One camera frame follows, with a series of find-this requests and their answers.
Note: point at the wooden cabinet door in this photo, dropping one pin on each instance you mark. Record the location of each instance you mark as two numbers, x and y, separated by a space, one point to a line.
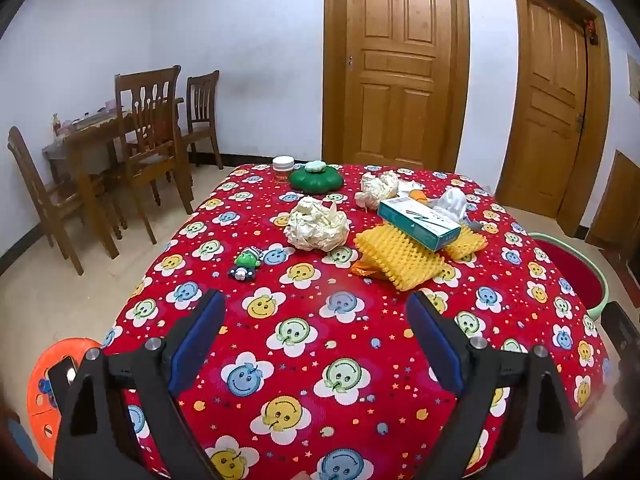
617 205

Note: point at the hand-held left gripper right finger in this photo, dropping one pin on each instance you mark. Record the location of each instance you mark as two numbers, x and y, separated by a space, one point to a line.
435 345

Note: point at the crumpled cream paper ball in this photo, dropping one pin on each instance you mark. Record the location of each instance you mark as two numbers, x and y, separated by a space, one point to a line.
315 225
376 189

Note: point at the teal tissue box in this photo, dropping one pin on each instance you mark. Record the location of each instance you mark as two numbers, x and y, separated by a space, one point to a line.
417 222

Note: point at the wooden dining table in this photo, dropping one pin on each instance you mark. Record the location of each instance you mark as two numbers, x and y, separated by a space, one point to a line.
95 132

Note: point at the red smiley flower tablecloth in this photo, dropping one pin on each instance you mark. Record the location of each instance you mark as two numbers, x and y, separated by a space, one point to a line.
350 320

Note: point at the white cloth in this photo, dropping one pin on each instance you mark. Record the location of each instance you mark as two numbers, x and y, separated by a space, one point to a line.
451 202

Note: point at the green toy figure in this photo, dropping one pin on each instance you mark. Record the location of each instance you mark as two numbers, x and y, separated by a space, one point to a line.
246 261

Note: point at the wooden panel door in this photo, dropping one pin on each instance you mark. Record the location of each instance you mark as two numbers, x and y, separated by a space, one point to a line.
397 60
550 100

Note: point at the crumpled white paper sheet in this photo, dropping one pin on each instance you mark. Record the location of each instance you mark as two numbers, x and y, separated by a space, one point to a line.
411 185

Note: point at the green flower shaped container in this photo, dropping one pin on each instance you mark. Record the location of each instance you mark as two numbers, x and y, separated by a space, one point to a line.
315 180

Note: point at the white lidded jar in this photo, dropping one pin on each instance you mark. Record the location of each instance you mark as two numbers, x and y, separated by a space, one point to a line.
283 170

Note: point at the orange snack packet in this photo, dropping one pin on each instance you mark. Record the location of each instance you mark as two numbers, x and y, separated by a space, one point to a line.
367 267

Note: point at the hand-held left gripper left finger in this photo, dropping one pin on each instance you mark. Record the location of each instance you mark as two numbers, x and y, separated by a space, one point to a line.
197 345

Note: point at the red basin with green rim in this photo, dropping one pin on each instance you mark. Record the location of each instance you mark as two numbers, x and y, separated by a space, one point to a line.
575 270

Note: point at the large yellow foam pad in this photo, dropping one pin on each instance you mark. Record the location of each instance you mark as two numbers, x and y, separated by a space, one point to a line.
400 260

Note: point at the wooden chair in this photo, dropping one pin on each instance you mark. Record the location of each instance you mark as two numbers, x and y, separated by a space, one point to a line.
147 110
202 105
50 195

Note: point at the small yellow foam pad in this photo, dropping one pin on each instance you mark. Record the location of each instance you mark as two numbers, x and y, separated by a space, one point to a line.
467 245

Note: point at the red door ornament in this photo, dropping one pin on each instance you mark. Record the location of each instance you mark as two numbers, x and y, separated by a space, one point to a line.
592 32

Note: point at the orange plastic stool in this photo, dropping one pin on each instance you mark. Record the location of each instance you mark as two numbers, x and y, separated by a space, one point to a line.
42 400

